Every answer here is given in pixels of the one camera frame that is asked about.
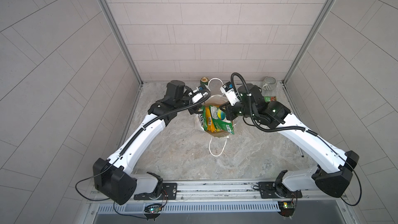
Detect green colourful snack bag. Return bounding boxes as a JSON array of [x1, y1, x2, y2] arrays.
[[210, 105, 234, 134]]

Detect white printed paper bag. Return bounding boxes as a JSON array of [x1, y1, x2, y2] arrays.
[[195, 82, 235, 157]]

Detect green chip snack bag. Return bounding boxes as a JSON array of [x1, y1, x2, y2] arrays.
[[264, 96, 277, 103]]

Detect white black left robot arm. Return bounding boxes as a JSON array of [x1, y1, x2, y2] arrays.
[[93, 80, 211, 205]]

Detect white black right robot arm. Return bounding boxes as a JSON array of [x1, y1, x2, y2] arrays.
[[220, 82, 359, 198]]

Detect yellow orange snack bag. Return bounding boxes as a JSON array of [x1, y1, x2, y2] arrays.
[[207, 117, 222, 133]]

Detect narrow green snack packet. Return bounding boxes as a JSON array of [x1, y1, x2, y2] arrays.
[[202, 106, 214, 132]]

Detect green gold drink can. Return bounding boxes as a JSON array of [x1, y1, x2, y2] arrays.
[[200, 77, 209, 90]]

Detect left controller circuit board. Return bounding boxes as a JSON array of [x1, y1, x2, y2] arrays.
[[144, 203, 163, 214]]

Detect controller circuit board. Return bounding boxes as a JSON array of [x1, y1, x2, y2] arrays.
[[278, 202, 295, 217], [144, 203, 163, 214]]

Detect right controller circuit board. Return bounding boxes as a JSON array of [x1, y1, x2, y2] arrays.
[[278, 202, 295, 217]]

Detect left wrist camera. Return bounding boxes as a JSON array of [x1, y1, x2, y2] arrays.
[[189, 88, 209, 103]]

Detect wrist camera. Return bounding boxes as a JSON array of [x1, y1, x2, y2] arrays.
[[189, 88, 209, 103], [220, 82, 240, 106]]

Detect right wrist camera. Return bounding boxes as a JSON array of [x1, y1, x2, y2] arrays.
[[220, 82, 240, 106]]

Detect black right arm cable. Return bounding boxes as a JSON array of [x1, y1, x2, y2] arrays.
[[229, 72, 363, 207]]

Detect aluminium mounting rail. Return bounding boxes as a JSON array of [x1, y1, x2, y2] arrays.
[[86, 178, 347, 204]]

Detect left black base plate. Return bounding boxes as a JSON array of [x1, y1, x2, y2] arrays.
[[133, 183, 178, 201]]

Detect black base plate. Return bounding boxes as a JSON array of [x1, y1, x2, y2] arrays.
[[133, 183, 178, 201], [257, 181, 303, 199]]

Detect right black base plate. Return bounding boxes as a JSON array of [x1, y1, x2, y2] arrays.
[[257, 181, 303, 199]]

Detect left aluminium corner post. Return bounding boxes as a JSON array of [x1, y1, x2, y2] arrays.
[[97, 0, 143, 87]]

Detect aluminium corner post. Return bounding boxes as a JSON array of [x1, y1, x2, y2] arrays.
[[283, 0, 336, 85], [97, 0, 143, 87]]

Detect right aluminium corner post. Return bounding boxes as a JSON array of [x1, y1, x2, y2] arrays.
[[283, 0, 336, 85]]

